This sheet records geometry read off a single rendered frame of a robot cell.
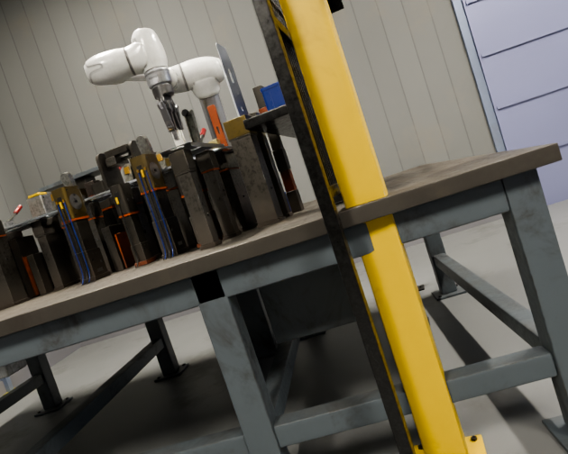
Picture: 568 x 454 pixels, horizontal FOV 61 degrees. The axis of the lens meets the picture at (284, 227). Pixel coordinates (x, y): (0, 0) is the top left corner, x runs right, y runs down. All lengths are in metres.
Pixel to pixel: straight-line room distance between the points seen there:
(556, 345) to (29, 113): 4.74
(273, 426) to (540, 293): 0.72
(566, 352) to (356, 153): 0.67
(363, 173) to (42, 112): 4.28
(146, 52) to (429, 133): 3.03
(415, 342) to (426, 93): 3.45
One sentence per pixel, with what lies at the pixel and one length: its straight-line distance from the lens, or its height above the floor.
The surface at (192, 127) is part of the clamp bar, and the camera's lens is 2.01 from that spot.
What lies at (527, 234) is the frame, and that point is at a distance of 1.24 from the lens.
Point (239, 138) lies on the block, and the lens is 1.59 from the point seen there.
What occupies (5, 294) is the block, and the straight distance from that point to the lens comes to 2.12.
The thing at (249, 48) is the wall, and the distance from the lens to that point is 4.57.
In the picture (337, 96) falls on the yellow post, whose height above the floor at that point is 0.95.
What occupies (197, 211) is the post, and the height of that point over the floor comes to 0.81.
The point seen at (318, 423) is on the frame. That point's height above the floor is 0.21.
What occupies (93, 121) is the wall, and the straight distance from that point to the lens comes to 4.92.
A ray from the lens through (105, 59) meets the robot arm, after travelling 1.91.
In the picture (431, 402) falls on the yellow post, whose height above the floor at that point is 0.19.
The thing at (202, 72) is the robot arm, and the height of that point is 1.44.
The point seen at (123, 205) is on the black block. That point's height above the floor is 0.91.
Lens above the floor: 0.78
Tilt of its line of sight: 3 degrees down
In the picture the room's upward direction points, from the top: 18 degrees counter-clockwise
